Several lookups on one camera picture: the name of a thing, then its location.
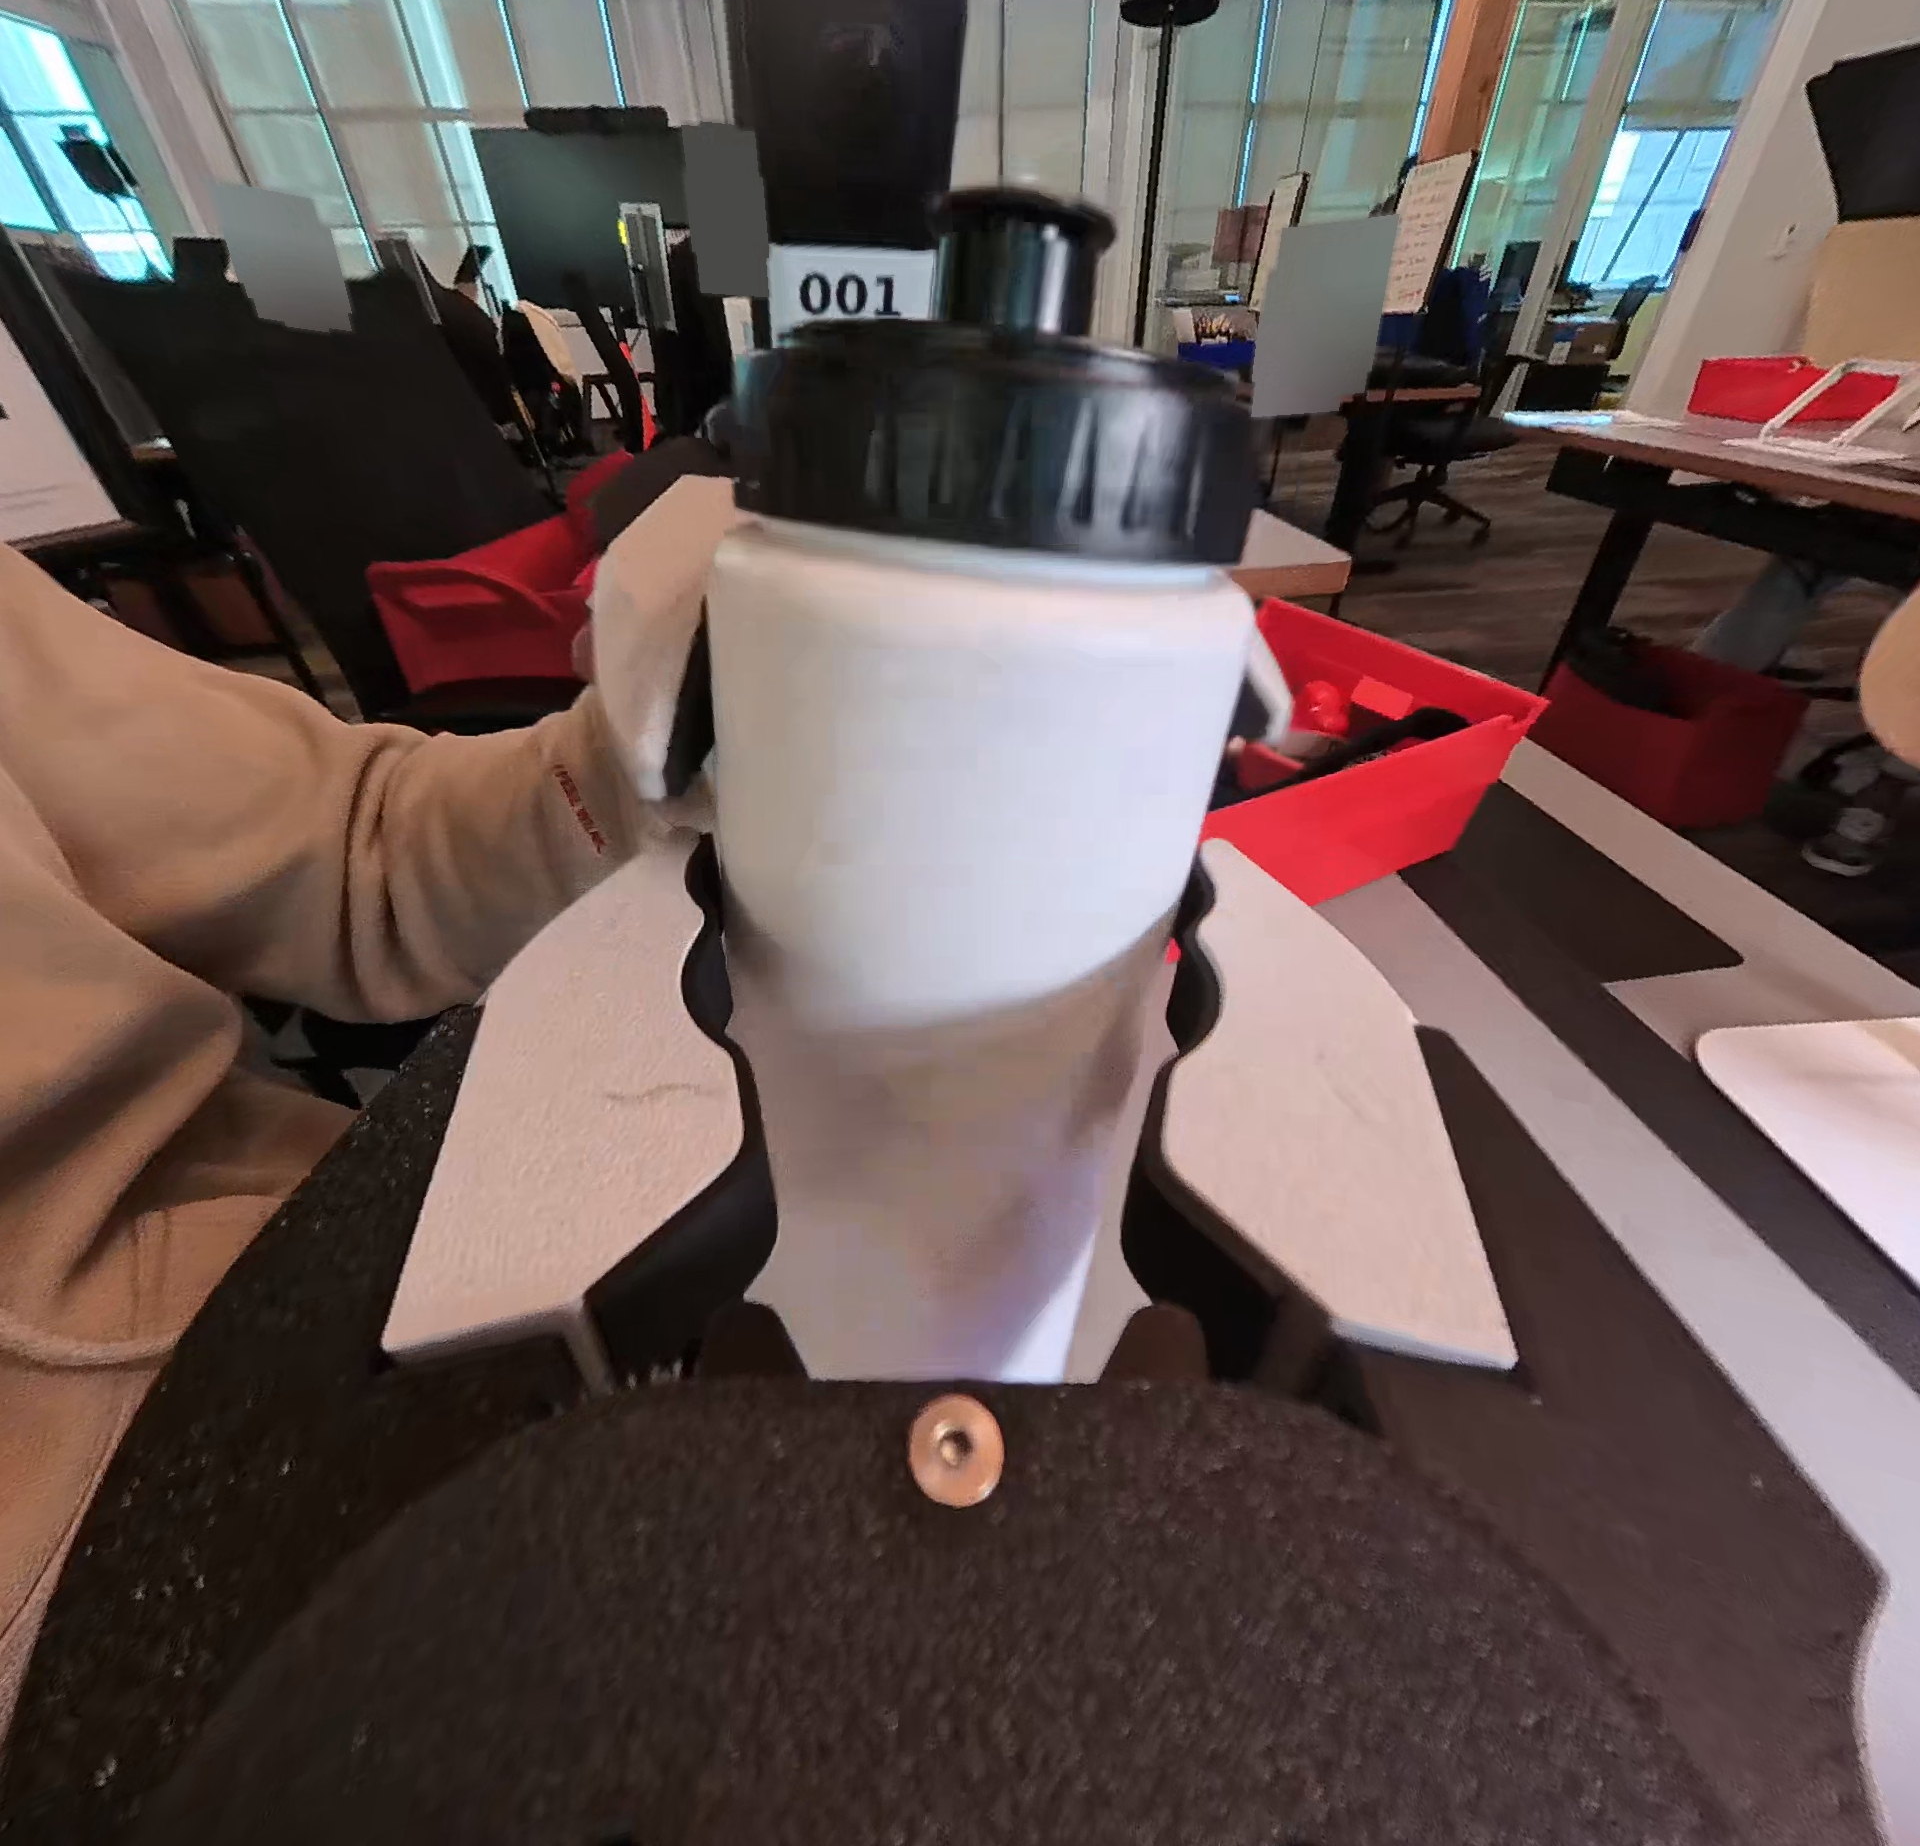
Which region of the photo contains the red divided plastic bin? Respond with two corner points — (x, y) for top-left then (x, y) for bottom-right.
(1168, 596), (1552, 966)

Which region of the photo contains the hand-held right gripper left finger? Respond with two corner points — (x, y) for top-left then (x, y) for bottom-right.
(380, 829), (783, 1389)

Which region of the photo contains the small red bin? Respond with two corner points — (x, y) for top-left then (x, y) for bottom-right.
(1687, 355), (1904, 423)

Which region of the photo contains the black strap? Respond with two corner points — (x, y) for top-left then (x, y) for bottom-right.
(1288, 703), (1474, 792)

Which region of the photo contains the small wooden board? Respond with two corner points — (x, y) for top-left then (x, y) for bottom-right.
(1799, 217), (1920, 372)

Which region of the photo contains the wooden top desk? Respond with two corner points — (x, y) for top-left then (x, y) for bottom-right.
(1504, 407), (1920, 697)
(1321, 380), (1487, 556)

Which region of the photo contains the framed marker poster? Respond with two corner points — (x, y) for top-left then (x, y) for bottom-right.
(0, 319), (125, 547)

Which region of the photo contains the black rectangular panel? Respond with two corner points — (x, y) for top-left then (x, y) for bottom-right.
(1803, 41), (1920, 224)

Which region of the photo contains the white water bottle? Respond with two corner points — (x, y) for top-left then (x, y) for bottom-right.
(703, 187), (1264, 1384)

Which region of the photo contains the black floor lamp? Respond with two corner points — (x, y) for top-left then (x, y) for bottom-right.
(1122, 0), (1221, 351)

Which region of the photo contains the large black monitor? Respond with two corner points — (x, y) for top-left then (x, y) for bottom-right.
(471, 105), (694, 313)

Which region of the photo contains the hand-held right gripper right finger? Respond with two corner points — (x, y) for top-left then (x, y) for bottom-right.
(1124, 837), (1519, 1389)

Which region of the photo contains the black office chair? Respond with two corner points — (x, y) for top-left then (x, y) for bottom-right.
(1365, 267), (1519, 550)

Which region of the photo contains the person's left forearm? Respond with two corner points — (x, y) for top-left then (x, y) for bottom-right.
(0, 540), (694, 1033)

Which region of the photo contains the whiteboard on stand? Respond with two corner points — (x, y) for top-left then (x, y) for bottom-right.
(1251, 172), (1311, 313)
(1381, 148), (1481, 315)

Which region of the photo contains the small white board stand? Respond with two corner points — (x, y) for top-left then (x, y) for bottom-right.
(1723, 355), (1920, 456)

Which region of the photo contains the black high-back chair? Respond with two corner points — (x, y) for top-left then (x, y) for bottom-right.
(46, 267), (563, 723)

